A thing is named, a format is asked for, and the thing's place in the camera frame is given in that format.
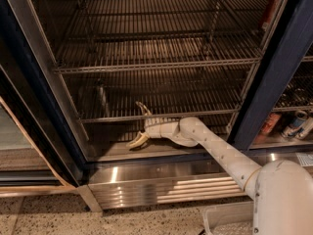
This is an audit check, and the stainless steel fridge base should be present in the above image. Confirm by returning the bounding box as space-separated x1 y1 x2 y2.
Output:
77 154 245 212

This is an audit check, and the dark blue fridge pillar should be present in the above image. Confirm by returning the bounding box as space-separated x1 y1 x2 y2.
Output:
228 0 313 151

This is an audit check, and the red can right compartment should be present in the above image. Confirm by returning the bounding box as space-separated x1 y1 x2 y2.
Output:
254 113 282 143

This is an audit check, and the open glass fridge door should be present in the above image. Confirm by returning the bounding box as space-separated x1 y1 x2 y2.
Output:
0 0 85 194

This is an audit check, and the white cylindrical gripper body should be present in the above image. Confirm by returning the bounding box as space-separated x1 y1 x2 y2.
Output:
144 117 180 140

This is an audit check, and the wire fridge shelf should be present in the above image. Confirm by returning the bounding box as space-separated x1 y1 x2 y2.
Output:
78 66 246 123
54 32 261 74
72 0 267 40

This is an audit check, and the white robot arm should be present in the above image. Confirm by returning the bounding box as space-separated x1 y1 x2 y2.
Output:
127 101 313 235

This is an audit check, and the white can far right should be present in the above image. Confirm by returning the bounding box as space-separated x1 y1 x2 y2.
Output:
296 113 313 139

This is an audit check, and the silver redbull can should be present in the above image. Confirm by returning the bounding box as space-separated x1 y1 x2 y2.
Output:
96 78 110 118

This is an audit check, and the white blue can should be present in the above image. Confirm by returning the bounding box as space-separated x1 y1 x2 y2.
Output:
282 111 308 138

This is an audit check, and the upper wire fridge shelf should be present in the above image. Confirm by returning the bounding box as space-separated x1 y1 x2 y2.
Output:
72 0 267 40

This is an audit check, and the middle wire fridge shelf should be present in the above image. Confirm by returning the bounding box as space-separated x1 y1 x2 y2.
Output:
54 32 261 74

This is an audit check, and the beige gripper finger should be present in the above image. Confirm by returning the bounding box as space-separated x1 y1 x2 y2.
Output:
136 101 152 116
126 131 150 149

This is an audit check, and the clear plastic bin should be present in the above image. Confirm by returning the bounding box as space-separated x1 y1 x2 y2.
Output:
202 202 253 235

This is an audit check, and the right compartment wire shelf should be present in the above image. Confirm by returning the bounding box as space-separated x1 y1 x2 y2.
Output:
273 44 313 112

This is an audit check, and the bottom wire fridge shelf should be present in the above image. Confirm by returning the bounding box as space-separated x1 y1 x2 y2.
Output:
78 66 246 123

